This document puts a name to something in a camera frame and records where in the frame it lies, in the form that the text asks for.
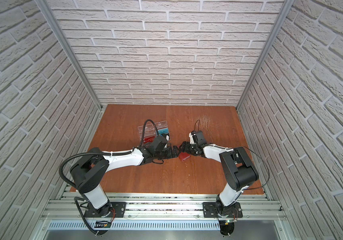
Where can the red card in organizer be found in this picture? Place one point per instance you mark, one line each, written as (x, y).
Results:
(148, 139)

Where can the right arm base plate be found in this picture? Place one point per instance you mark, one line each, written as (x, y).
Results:
(216, 210)

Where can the clear acrylic card organizer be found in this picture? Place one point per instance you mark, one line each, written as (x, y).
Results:
(150, 129)

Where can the teal VIP card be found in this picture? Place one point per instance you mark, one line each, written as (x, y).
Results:
(163, 131)

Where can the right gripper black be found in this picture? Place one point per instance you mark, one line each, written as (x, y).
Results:
(186, 146)

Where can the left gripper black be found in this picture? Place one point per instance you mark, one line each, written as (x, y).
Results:
(172, 153)

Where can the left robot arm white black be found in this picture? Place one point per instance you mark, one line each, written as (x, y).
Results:
(89, 170)

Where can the red leather card holder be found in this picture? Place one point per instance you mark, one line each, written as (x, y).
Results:
(184, 156)

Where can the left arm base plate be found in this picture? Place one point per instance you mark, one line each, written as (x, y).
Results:
(106, 211)

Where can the aluminium rail frame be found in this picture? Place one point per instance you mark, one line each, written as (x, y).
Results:
(153, 213)

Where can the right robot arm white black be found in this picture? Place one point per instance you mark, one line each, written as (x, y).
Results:
(239, 170)

